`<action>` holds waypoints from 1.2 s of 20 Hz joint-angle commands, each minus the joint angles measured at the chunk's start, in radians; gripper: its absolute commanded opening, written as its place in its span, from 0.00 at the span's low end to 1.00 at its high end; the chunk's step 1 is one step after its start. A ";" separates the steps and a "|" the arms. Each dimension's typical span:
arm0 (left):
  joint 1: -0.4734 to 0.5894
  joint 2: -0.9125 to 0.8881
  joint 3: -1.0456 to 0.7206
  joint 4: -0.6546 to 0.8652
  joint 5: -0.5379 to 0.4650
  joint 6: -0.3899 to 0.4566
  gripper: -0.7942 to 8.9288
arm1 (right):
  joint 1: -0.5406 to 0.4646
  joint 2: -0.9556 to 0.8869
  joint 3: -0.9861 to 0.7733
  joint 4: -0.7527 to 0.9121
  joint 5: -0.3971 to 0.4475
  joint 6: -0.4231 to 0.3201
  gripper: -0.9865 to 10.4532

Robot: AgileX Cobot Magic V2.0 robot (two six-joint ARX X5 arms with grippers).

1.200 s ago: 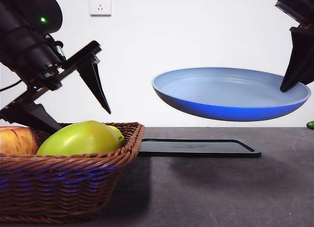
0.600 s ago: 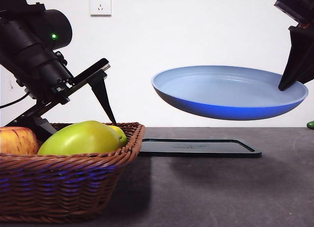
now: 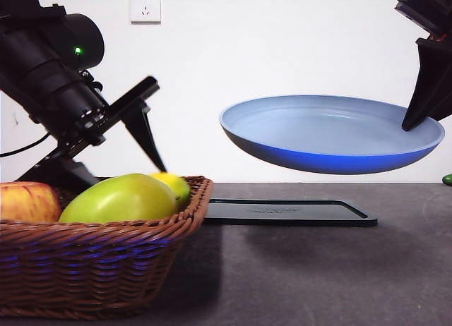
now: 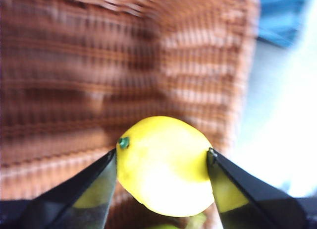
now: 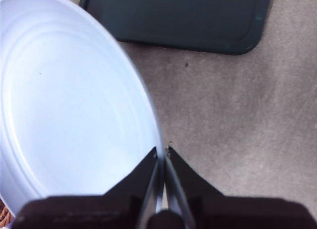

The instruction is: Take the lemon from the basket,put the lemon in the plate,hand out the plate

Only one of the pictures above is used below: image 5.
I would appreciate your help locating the dark rectangular tray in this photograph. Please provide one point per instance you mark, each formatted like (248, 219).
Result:
(188, 18)

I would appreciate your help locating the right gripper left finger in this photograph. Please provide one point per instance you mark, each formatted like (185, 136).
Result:
(94, 212)

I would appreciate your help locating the light blue round plate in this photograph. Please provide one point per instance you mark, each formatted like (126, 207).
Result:
(74, 102)

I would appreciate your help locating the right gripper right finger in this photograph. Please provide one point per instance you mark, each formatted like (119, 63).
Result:
(235, 214)

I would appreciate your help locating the brown wicker basket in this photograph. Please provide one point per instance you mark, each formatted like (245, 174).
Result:
(5, 211)

